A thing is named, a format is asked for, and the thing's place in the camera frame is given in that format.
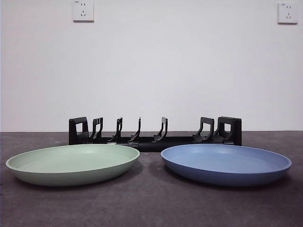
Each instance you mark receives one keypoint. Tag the pale blue round plate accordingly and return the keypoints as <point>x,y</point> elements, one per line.
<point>225,165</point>

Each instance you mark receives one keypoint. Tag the pale green round plate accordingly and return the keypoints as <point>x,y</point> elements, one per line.
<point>71,165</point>

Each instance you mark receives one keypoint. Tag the black plastic plate rack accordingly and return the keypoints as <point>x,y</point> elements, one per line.
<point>150,144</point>

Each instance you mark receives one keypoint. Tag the white wall socket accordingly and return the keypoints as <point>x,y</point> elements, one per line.
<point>287,13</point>
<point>83,10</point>

